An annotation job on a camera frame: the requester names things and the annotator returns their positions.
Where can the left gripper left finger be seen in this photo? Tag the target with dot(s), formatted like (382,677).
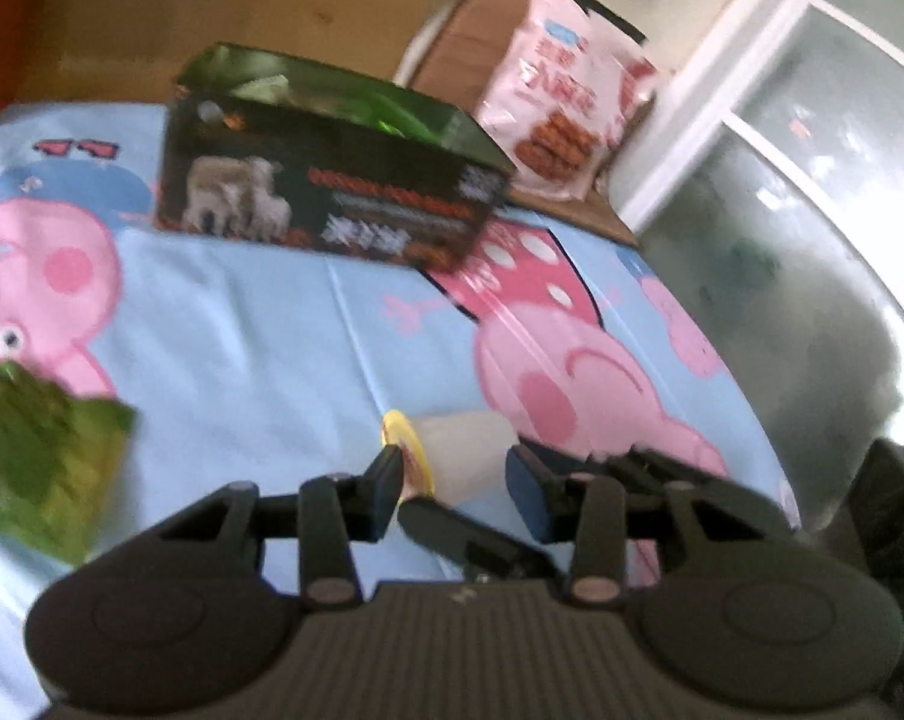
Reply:
(332,512)

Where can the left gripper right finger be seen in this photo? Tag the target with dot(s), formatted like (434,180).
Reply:
(563,499)

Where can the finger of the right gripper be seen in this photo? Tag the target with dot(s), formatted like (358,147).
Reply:
(645,471)
(478,550)

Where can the yellow peanut snack bag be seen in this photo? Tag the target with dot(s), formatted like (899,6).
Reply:
(451,458)

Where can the green snack packet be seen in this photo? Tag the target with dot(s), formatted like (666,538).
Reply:
(370,110)
(59,455)

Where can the cartoon pig bedsheet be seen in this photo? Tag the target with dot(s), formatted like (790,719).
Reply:
(254,362)

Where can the black cardboard box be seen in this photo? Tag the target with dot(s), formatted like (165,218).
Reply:
(243,171)

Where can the pink twisted snack bag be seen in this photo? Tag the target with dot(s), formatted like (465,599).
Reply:
(561,98)

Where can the wooden headboard panel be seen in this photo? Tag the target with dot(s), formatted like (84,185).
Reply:
(130,50)

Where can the white window frame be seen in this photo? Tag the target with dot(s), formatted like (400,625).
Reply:
(701,100)

